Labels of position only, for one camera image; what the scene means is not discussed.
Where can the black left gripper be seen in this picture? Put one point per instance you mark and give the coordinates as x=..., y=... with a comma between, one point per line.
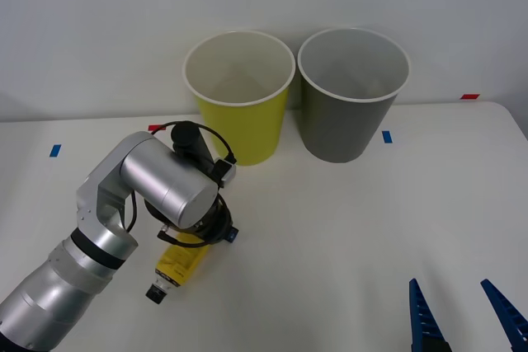
x=214, y=220

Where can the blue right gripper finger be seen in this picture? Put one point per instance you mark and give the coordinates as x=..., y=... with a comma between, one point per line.
x=420, y=319
x=507, y=315

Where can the yellow label plastic bottle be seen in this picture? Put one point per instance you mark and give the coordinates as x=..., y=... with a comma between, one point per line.
x=179, y=263

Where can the silver and black left arm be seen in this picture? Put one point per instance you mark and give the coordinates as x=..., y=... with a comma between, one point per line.
x=95, y=212

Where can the yellow-green plastic bin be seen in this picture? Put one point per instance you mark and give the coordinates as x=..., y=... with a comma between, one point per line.
x=247, y=133

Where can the grey plastic bin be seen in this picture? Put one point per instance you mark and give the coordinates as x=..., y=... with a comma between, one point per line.
x=342, y=129

